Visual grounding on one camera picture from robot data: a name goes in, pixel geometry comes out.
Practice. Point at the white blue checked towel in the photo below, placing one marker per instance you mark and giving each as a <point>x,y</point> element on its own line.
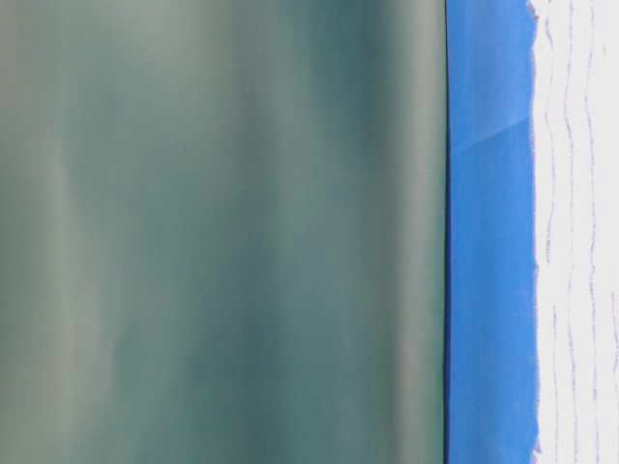
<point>575,142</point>

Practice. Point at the blurred grey-green panel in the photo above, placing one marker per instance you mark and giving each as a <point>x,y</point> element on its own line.
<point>222,229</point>

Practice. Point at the blue table cloth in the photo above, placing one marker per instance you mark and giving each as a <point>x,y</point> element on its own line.
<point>492,353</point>

